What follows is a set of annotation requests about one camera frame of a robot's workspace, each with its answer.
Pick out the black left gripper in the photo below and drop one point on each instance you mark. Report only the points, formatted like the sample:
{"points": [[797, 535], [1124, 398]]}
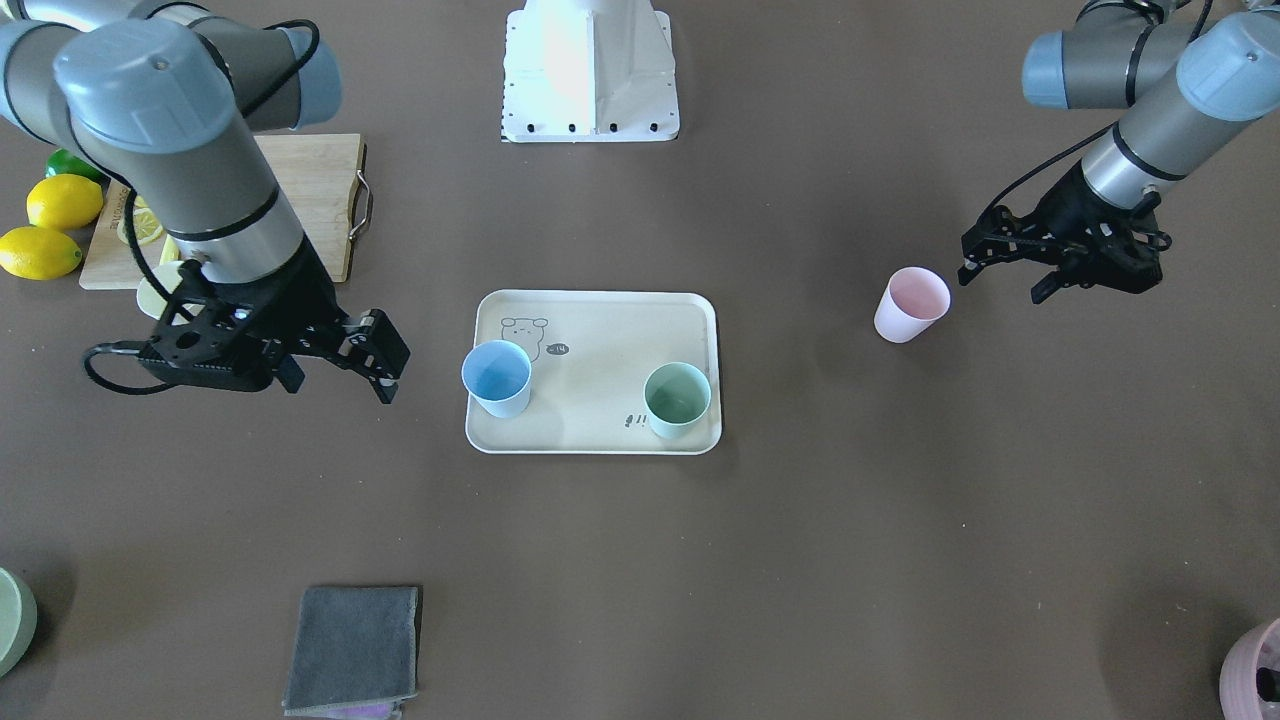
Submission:
{"points": [[1062, 212]]}

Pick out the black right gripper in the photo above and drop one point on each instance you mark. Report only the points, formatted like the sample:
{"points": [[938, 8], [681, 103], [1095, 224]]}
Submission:
{"points": [[302, 297]]}

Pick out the pink plastic cup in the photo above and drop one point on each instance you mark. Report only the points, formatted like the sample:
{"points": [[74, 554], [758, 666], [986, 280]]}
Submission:
{"points": [[914, 299]]}

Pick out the blue plastic cup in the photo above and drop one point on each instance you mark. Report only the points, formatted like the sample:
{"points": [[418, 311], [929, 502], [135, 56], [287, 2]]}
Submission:
{"points": [[498, 375]]}

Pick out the green plastic cup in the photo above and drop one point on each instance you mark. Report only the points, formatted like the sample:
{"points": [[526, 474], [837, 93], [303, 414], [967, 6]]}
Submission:
{"points": [[677, 396]]}

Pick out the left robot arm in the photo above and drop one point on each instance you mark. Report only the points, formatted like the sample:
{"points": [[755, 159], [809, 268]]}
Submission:
{"points": [[1184, 92]]}

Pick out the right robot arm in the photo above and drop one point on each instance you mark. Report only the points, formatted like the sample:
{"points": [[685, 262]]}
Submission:
{"points": [[166, 97]]}

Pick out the cream serving tray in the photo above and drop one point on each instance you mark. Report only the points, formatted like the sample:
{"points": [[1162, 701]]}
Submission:
{"points": [[591, 353]]}

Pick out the wooden cutting board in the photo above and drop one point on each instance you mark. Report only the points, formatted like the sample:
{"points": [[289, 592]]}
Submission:
{"points": [[322, 176]]}

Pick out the cream plastic cup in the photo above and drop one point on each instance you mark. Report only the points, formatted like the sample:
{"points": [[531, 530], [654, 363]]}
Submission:
{"points": [[148, 300]]}

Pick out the grey folded cloth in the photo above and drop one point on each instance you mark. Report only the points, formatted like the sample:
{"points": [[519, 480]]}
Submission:
{"points": [[355, 653]]}

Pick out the yellow lemon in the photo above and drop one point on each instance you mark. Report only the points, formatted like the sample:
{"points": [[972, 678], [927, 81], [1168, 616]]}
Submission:
{"points": [[39, 254], [64, 202]]}

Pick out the green lime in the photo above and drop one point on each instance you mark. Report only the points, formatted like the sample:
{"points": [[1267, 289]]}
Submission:
{"points": [[64, 163]]}

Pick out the green bowl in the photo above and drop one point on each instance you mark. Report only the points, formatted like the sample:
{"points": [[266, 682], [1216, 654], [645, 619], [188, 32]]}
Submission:
{"points": [[19, 616]]}

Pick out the pink bowl with ice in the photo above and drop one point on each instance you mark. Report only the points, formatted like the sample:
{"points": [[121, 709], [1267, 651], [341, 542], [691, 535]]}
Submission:
{"points": [[1248, 678]]}

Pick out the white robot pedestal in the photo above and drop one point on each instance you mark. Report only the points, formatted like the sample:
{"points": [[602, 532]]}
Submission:
{"points": [[589, 72]]}

